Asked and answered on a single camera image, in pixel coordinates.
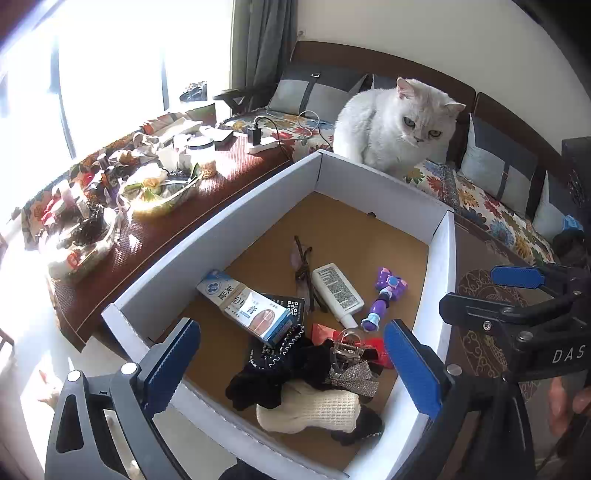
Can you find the glass desktop with fish pattern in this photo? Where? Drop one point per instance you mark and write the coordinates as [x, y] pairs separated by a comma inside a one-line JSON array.
[[466, 251]]

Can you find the tray of wrapped snacks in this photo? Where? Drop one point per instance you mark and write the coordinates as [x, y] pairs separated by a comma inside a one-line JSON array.
[[159, 191]]

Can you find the black charger plug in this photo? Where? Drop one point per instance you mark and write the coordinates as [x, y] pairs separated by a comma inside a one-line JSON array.
[[255, 131]]

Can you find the person's right hand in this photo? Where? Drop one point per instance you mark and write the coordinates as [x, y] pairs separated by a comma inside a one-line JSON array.
[[561, 406]]

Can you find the black cloth with beaded trim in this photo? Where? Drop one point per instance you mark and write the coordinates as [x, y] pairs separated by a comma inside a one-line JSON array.
[[277, 378]]

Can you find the blue plastic bag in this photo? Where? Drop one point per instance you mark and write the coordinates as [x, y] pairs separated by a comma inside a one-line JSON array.
[[572, 224]]

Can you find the dark wooden chair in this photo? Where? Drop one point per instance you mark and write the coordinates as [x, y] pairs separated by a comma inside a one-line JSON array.
[[235, 97]]

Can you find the floral sofa blanket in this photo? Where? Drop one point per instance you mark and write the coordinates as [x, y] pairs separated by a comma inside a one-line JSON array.
[[485, 207]]

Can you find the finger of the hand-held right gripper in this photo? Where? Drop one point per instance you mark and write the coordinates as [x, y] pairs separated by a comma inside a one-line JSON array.
[[475, 311], [517, 277]]

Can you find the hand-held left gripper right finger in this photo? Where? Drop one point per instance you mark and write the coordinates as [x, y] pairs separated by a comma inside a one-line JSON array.
[[411, 369]]

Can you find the red foil packet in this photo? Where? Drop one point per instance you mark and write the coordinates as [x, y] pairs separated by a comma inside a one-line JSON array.
[[381, 351]]

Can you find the white power strip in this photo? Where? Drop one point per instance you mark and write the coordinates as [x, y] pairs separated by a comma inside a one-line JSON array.
[[265, 146]]

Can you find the dark clothes pile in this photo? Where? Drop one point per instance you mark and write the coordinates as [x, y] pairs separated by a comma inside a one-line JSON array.
[[572, 247]]

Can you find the blue white box with twine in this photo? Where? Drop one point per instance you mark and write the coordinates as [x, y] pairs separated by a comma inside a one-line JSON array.
[[249, 314]]

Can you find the white cardboard box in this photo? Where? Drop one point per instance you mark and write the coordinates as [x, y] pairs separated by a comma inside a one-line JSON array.
[[351, 221]]

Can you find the pile of colourful packets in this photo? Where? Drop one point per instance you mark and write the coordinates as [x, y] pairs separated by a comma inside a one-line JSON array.
[[101, 170]]

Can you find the brown hair band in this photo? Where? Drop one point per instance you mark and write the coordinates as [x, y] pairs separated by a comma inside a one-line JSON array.
[[302, 272]]

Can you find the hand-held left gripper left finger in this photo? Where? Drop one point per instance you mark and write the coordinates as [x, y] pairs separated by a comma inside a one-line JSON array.
[[171, 364]]

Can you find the brown woven side table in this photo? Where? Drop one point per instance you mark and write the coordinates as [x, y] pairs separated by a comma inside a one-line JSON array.
[[152, 244]]

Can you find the white cat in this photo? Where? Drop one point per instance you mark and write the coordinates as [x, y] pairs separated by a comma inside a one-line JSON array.
[[383, 129]]

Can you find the grey two-tone cushion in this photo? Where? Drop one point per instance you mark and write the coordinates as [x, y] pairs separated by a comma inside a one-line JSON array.
[[498, 166], [381, 83], [547, 212], [314, 90]]

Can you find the silver tray with dark items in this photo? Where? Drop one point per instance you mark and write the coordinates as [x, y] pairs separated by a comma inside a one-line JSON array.
[[78, 244]]

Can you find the cream knitted sock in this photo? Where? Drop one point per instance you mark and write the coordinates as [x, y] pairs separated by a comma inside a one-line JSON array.
[[309, 408]]

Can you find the purple plastic toy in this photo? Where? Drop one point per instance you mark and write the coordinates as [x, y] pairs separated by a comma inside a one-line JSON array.
[[385, 290]]

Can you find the rhinestone bow hair clip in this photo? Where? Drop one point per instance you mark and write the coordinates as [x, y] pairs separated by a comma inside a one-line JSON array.
[[358, 378]]

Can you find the white lotion bottle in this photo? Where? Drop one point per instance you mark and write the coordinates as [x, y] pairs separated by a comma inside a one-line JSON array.
[[337, 290]]

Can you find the glass jar with lid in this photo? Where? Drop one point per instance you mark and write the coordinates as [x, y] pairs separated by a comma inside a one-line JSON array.
[[201, 152]]

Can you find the brown wooden sofa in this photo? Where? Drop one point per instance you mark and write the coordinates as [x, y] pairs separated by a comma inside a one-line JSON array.
[[415, 69]]

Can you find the black printed packet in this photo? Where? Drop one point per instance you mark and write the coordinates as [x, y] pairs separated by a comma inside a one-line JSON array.
[[300, 308]]

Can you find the grey curtain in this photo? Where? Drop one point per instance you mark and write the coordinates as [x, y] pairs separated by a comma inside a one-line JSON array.
[[265, 46]]

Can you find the silver claw hair clip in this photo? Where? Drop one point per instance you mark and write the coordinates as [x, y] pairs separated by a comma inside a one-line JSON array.
[[348, 346]]

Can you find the small black box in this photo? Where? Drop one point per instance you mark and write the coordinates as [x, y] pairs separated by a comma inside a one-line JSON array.
[[225, 138]]

